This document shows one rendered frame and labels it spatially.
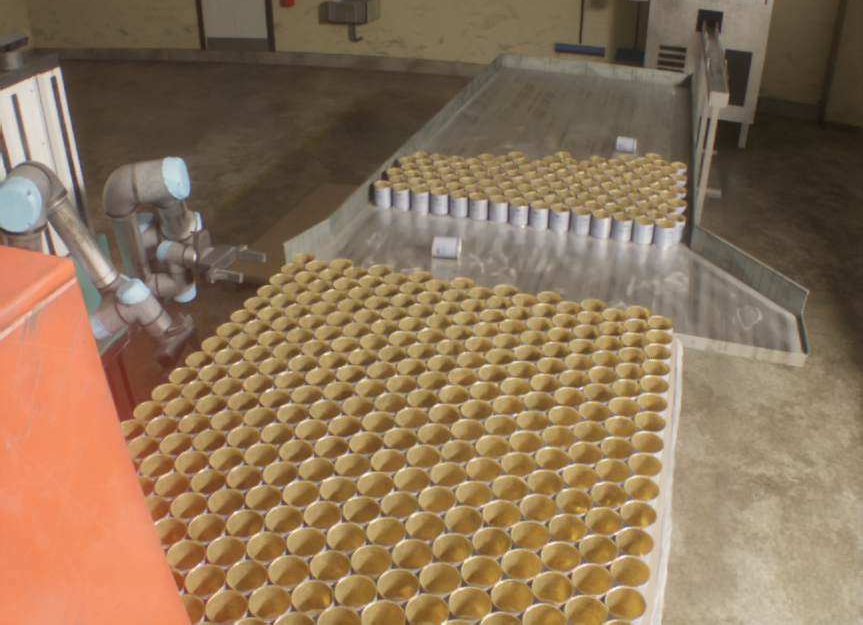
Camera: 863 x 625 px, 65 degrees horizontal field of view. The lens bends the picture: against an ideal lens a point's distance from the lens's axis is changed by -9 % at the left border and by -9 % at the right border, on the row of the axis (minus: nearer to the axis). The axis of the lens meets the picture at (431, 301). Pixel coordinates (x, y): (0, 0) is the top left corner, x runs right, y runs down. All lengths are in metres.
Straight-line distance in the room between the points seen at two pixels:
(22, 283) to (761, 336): 2.01
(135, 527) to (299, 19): 9.12
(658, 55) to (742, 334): 4.94
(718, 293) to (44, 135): 2.09
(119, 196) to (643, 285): 1.54
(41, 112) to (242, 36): 7.58
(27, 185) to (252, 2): 7.97
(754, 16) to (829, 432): 4.12
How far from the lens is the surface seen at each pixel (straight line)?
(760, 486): 3.31
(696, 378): 3.80
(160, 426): 1.63
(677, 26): 6.85
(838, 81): 8.19
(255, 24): 9.69
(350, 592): 1.28
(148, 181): 2.09
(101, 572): 0.39
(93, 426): 0.35
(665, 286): 2.31
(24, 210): 1.84
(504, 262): 2.33
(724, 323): 2.19
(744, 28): 6.87
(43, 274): 0.32
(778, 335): 2.20
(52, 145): 2.38
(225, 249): 2.26
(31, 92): 2.34
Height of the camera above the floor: 2.20
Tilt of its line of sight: 32 degrees down
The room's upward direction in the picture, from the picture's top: straight up
